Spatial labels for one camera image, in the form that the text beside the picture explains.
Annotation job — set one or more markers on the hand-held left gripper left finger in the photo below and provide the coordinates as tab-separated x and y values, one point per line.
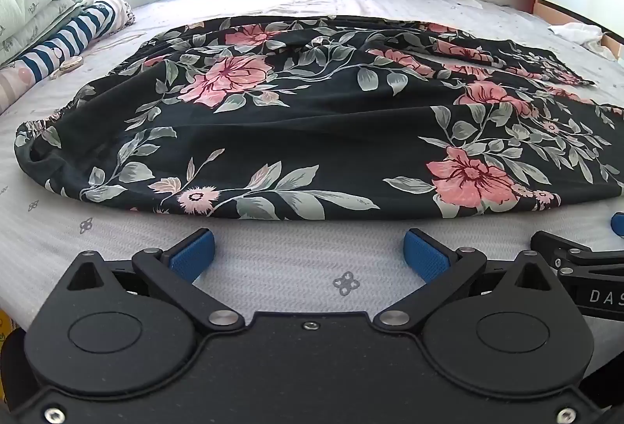
192	254

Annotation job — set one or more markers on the small round compact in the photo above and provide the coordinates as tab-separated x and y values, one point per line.
68	65

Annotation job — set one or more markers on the bed with white sheet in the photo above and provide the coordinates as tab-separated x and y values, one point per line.
273	258

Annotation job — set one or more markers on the pink striped cloth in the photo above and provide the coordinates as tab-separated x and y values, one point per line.
119	11

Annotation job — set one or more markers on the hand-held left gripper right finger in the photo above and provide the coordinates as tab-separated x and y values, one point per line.
425	254

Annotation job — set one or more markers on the black floral pants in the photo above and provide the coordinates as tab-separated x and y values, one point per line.
302	122

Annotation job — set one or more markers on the crumpled white cloth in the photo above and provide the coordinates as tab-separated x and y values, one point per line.
580	34

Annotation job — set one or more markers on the green folded quilt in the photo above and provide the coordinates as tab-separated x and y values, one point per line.
29	10

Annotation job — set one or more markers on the wooden bed frame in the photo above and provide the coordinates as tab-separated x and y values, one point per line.
575	12

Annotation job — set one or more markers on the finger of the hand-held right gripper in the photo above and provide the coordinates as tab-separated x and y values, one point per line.
618	225
560	246

